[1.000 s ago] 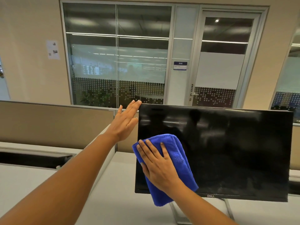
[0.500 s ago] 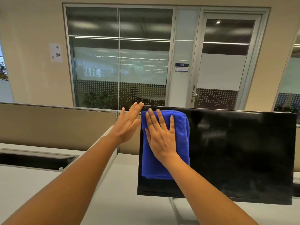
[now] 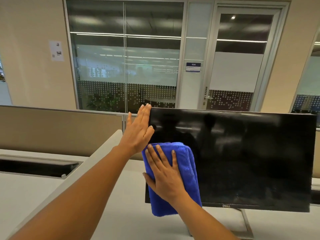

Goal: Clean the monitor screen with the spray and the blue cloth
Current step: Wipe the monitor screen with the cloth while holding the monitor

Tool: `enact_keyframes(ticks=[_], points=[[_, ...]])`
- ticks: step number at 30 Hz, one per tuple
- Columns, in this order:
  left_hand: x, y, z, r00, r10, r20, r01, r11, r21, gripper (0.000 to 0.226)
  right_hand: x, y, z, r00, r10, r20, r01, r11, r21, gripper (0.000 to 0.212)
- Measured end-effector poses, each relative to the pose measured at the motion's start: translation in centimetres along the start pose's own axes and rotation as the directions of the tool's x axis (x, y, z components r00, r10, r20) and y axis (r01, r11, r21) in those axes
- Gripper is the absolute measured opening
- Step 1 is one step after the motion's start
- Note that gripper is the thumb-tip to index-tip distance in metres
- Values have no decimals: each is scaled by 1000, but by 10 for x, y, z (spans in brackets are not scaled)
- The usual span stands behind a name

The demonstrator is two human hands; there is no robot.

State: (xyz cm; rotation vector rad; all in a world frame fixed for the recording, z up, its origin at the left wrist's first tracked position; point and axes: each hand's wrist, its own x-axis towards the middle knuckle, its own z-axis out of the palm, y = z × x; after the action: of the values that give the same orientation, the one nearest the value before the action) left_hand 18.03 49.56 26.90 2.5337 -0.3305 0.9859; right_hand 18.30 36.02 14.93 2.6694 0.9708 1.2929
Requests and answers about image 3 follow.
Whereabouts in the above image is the person's left hand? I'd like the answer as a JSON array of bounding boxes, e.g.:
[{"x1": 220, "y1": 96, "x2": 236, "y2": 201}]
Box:
[{"x1": 117, "y1": 103, "x2": 155, "y2": 155}]

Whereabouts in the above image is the person's right hand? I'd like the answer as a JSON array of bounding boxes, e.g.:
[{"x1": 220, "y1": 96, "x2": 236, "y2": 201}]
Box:
[{"x1": 142, "y1": 144, "x2": 187, "y2": 204}]

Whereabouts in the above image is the blue microfibre cloth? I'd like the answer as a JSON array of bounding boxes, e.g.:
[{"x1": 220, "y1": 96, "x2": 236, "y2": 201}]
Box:
[{"x1": 142, "y1": 142, "x2": 202, "y2": 217}]

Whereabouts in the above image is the black Dell monitor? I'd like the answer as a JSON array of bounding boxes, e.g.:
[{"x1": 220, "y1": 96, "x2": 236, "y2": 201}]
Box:
[{"x1": 145, "y1": 107, "x2": 317, "y2": 213}]

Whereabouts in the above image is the person's right forearm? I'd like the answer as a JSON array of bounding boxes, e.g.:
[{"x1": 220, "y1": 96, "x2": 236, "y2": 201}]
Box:
[{"x1": 171, "y1": 191, "x2": 240, "y2": 240}]

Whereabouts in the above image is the green potted plant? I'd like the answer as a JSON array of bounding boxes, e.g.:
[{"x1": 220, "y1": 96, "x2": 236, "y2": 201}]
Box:
[{"x1": 86, "y1": 92, "x2": 120, "y2": 112}]

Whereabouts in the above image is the dotted frosted glass window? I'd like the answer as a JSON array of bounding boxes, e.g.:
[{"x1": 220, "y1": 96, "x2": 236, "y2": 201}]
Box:
[
  {"x1": 290, "y1": 30, "x2": 320, "y2": 129},
  {"x1": 63, "y1": 0, "x2": 187, "y2": 113}
]

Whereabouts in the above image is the beige partition panel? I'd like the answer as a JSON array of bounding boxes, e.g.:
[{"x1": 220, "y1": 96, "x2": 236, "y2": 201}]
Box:
[
  {"x1": 124, "y1": 115, "x2": 320, "y2": 179},
  {"x1": 0, "y1": 105, "x2": 124, "y2": 158}
]

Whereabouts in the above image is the blue white room sign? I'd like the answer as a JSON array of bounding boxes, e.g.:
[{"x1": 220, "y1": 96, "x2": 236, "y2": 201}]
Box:
[{"x1": 186, "y1": 62, "x2": 202, "y2": 73}]

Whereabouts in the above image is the white paper notice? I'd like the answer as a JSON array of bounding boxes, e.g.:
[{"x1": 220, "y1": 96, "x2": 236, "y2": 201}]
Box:
[{"x1": 49, "y1": 40, "x2": 65, "y2": 62}]

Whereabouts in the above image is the glass door silver frame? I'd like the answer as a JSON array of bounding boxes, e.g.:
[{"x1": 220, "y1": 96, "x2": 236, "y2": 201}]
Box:
[{"x1": 197, "y1": 3, "x2": 290, "y2": 113}]

